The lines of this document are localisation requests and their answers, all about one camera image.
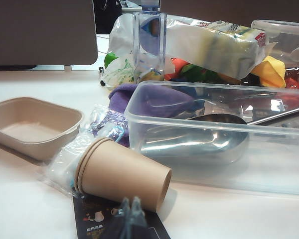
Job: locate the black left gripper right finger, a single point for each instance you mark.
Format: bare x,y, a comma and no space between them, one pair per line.
138,224

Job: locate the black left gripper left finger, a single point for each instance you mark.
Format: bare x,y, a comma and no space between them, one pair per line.
122,224

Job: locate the metal ice scoop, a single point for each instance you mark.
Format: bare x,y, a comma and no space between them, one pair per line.
201,142

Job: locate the black printed card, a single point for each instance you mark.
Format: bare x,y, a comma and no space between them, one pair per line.
89,224

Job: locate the brown paper cup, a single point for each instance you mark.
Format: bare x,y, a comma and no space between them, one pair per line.
81,159
127,169

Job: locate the clear plastic wrapper blue print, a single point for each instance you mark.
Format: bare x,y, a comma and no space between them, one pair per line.
62,169

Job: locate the transparent plastic storage container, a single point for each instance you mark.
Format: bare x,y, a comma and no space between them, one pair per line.
214,174

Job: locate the purple microfibre cloth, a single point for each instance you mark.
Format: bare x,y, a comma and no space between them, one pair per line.
119,97

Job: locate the beige pulp food tray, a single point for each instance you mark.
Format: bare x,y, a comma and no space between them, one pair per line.
27,129

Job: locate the black marker pen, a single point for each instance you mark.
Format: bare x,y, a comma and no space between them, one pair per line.
101,74

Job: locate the white plastic bag green print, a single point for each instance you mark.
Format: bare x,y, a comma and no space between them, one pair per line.
119,72

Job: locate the orange and green colourful package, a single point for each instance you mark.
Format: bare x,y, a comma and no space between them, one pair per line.
196,72

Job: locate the bright green round object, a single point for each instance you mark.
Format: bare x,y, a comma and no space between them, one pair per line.
109,58

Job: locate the clear water bottle blue label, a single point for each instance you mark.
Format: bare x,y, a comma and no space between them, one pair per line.
149,37

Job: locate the clear bag with yellow contents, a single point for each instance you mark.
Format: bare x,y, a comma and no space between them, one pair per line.
214,49

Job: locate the yellow cloth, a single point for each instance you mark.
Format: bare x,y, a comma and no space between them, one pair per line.
269,72

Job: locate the black jacket white stripes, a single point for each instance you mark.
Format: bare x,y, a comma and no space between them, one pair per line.
105,17

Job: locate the grey-brown desk partition panel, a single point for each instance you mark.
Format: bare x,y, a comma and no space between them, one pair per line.
239,10
40,30

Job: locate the orange fruit in red mesh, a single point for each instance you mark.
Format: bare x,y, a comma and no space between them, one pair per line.
297,79

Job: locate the round clear plastic tub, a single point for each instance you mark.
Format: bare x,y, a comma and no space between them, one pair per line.
284,32

